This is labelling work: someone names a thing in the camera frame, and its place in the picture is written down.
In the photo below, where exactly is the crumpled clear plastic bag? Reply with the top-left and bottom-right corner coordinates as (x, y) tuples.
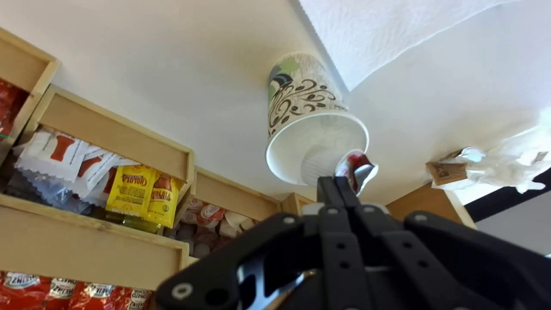
(448, 108), (551, 194)

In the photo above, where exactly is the patterned paper cup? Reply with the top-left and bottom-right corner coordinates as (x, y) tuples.
(265, 52), (370, 186)

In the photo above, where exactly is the heap of red packets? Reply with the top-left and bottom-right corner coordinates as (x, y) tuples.
(0, 80), (29, 139)

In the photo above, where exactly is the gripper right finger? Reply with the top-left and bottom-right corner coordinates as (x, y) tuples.
(336, 175), (551, 310)

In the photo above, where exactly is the row of red ketchup packets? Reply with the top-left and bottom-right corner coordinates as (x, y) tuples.
(0, 270), (154, 310)

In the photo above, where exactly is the heap of white sauce packets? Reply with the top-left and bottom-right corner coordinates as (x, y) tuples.
(12, 127), (139, 208)

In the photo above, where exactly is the heap of creamer cups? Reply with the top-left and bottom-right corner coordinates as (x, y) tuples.
(166, 197), (260, 260)

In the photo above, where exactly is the wooden condiment organizer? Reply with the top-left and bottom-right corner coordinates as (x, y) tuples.
(0, 27), (477, 291)

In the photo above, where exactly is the yellow sauce packet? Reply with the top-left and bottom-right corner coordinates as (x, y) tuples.
(105, 164), (157, 218)
(146, 171), (184, 229)

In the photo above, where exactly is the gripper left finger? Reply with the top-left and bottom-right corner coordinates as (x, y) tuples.
(156, 176), (373, 310)

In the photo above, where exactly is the red and white milk creamer cup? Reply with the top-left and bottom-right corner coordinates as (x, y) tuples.
(335, 149), (379, 195)

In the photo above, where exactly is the white paper towel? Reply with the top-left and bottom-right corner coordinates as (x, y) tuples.
(298, 0), (513, 92)

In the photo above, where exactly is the brown sugar packet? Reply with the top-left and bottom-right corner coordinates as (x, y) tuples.
(426, 160), (468, 186)

